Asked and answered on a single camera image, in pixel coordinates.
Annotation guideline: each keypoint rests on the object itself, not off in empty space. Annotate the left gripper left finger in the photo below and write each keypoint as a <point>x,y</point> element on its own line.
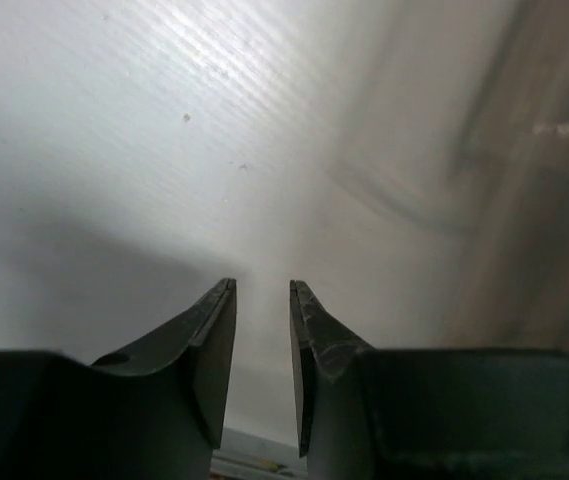
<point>153,409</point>

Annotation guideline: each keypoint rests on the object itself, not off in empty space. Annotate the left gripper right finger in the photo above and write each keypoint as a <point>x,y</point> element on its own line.
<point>368,413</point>

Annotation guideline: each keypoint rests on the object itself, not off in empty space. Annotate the beige cantilever toolbox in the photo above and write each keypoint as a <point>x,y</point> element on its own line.
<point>509,173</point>

